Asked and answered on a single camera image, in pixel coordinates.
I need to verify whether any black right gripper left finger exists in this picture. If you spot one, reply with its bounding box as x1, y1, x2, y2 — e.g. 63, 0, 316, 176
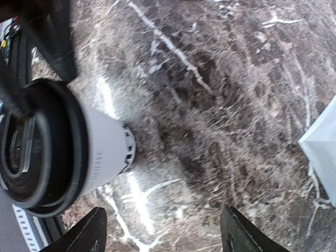
38, 207, 107, 252

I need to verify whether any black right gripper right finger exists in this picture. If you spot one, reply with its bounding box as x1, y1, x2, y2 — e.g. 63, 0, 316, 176
220, 204, 288, 252

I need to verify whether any white paper coffee cup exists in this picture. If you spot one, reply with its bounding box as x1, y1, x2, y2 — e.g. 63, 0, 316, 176
80, 104, 136, 196

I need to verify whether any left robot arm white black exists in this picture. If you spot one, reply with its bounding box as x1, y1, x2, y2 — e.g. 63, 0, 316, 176
1, 1, 78, 81

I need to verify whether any white paper takeout bag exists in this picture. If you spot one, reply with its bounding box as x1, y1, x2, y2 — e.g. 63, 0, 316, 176
298, 98, 335, 206

